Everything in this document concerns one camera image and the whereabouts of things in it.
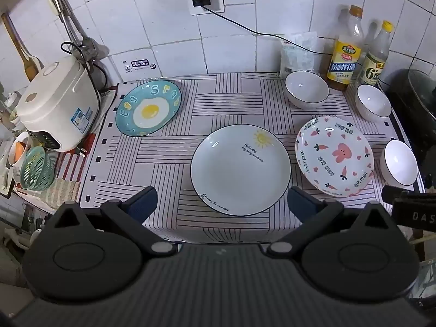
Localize wooden spatula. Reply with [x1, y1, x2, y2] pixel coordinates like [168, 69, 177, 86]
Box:
[1, 13, 42, 82]

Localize pink bunny print plate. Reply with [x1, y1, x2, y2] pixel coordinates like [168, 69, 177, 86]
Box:
[295, 116, 374, 198]

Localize white cup with orange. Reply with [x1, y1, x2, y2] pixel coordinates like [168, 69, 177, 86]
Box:
[7, 131, 35, 175]

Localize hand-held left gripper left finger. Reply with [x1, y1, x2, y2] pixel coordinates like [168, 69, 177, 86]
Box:
[48, 186, 178, 258]

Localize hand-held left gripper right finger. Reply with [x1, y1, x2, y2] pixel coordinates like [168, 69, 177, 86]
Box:
[266, 186, 392, 258]

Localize hanging metal ladles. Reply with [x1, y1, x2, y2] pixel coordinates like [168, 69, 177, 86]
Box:
[46, 0, 100, 53]

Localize pale label vinegar bottle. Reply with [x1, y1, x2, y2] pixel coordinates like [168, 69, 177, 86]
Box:
[361, 20, 395, 87]

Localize red striped cloth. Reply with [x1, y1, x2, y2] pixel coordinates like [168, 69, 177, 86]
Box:
[15, 131, 100, 193]

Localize white ribbed bowl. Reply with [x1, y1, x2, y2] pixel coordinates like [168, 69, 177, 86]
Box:
[380, 140, 419, 187]
[285, 70, 330, 110]
[355, 84, 393, 122]

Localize white plate with sun print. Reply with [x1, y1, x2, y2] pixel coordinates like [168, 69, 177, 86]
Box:
[190, 124, 292, 216]

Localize clear plastic bag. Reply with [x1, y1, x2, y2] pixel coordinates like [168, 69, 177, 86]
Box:
[280, 31, 317, 79]

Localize yellow label cooking wine bottle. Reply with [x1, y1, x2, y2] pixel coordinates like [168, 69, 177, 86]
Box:
[326, 5, 364, 91]

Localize black adapter cable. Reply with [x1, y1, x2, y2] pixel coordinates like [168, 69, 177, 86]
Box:
[202, 4, 332, 56]

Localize green plastic colander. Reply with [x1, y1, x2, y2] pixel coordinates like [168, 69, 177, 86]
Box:
[20, 146, 57, 192]

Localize blue plate with egg print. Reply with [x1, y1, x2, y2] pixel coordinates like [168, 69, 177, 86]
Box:
[115, 79, 182, 137]

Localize striped tablecloth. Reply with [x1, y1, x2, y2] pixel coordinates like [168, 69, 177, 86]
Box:
[77, 71, 426, 243]

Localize black wok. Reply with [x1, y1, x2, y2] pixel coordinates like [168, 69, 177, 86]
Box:
[378, 69, 436, 166]

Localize black rice cooker cord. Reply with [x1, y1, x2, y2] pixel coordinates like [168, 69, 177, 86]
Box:
[60, 41, 109, 92]

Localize small wall sticker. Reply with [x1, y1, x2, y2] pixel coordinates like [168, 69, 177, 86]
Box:
[122, 59, 157, 74]

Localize white rice cooker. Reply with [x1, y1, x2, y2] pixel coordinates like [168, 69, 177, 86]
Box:
[16, 54, 101, 152]

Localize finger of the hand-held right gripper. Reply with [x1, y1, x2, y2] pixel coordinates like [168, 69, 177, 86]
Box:
[381, 186, 436, 205]

